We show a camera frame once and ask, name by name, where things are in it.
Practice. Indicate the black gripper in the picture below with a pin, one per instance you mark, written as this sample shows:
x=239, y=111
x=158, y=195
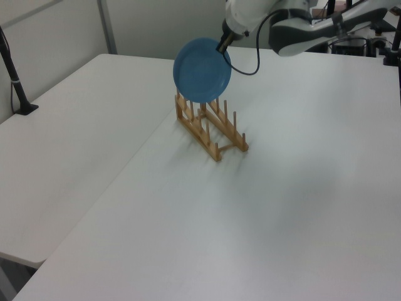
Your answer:
x=228, y=37

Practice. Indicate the blue plate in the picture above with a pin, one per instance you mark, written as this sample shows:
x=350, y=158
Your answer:
x=200, y=72

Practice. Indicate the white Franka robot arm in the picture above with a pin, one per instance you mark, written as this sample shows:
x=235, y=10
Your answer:
x=244, y=12

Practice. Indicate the wooden plate rack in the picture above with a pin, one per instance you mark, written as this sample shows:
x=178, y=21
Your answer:
x=218, y=153

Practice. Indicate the black equipment box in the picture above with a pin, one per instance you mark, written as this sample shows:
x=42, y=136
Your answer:
x=349, y=47

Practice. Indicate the black clamp stand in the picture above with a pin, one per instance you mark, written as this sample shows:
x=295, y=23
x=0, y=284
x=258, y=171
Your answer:
x=391, y=53

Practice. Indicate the black pole stand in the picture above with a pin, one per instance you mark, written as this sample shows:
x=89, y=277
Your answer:
x=15, y=87

